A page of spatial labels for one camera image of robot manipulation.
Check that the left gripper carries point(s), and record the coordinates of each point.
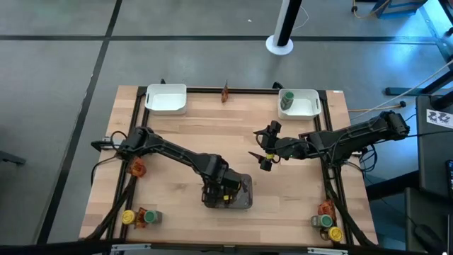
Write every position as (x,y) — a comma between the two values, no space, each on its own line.
(221,187)

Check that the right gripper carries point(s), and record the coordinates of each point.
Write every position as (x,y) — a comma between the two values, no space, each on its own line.
(272,145)

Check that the green-lid spice jar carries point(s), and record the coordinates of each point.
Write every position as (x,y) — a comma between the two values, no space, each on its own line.
(151,216)
(287,101)
(323,221)

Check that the yellow-lid spice jar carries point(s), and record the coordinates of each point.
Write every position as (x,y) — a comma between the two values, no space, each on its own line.
(128,217)
(335,234)

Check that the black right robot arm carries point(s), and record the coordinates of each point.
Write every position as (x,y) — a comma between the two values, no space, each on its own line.
(347,140)

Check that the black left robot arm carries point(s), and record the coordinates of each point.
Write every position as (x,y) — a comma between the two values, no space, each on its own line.
(170,150)

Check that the grey translucent plastic bin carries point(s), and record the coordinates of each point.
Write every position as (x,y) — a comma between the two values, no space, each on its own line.
(248,200)

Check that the white plastic bin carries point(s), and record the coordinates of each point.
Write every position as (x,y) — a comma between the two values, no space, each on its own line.
(165,102)
(304,106)

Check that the black stand leg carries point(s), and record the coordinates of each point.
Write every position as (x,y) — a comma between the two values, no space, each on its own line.
(403,91)

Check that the black rig crossbar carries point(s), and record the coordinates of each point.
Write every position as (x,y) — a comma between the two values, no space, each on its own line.
(70,246)

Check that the black side desk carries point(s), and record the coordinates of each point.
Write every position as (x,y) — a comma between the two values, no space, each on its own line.
(435,159)

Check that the white printed paper sheet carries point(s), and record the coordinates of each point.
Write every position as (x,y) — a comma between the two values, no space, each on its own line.
(439,118)

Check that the black computer mouse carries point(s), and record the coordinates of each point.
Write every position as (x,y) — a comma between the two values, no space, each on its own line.
(426,235)

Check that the black phone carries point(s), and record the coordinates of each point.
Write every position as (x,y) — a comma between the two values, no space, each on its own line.
(450,177)

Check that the grey floor object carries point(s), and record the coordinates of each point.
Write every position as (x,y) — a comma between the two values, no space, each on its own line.
(12,157)

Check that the grey metal beam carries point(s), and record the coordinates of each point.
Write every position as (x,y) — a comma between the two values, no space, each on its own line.
(442,35)

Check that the black aluminium table frame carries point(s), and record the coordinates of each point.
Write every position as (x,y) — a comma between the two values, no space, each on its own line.
(247,90)

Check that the black and white post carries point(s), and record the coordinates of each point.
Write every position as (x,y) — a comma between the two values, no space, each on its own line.
(279,46)

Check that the silver crossbar bracket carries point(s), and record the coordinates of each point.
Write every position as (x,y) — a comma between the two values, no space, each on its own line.
(131,246)
(327,251)

